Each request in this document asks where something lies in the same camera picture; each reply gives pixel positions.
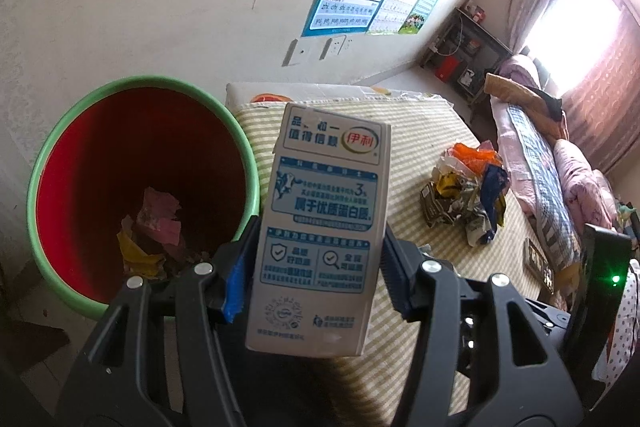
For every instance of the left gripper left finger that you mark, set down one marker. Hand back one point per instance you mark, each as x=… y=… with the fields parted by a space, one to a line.
x=230 y=263

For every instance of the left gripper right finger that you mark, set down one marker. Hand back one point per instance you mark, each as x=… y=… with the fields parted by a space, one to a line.
x=401 y=263

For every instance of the white blue milk carton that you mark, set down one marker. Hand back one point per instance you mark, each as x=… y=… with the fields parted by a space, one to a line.
x=320 y=243

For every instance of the orange snack wrapper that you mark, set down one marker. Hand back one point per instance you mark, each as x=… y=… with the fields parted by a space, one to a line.
x=477 y=159

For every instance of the yellow paper package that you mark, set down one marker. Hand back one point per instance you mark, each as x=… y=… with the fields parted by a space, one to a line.
x=136 y=262

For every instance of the green red trash bin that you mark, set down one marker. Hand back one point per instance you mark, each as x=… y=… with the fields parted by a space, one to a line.
x=129 y=146

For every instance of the blue plaid quilt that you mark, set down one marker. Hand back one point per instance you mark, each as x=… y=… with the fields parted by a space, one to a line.
x=555 y=229

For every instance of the pink floral duvet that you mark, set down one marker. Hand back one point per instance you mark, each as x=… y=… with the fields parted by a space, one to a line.
x=586 y=193

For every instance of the pink paper box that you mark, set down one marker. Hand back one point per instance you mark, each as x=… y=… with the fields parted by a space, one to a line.
x=157 y=220

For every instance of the checkered beige table cloth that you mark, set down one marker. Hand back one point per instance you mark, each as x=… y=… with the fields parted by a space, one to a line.
x=365 y=390

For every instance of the pink bed sheet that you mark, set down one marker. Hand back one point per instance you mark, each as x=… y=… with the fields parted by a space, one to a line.
x=512 y=153

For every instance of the dark blue snack bag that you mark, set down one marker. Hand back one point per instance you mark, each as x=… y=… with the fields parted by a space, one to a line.
x=495 y=184

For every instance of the pink patterned curtain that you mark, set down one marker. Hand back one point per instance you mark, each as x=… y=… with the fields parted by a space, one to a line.
x=603 y=110

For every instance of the tan pillow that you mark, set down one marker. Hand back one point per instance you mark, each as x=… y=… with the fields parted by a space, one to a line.
x=545 y=111

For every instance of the red container on shelf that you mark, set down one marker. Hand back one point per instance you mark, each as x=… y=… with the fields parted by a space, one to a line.
x=446 y=68

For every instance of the dark metal shelf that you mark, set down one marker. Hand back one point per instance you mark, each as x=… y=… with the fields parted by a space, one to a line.
x=480 y=53

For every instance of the white wall socket left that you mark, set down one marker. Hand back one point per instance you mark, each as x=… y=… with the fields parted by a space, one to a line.
x=297 y=52

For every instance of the white wall socket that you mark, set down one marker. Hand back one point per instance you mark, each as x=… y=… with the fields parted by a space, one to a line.
x=297 y=52
x=333 y=47

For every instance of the white wall socket middle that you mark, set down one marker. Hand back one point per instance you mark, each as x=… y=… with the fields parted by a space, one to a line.
x=333 y=47

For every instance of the green bordered wall poster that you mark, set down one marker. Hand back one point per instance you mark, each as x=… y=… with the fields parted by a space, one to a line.
x=417 y=17

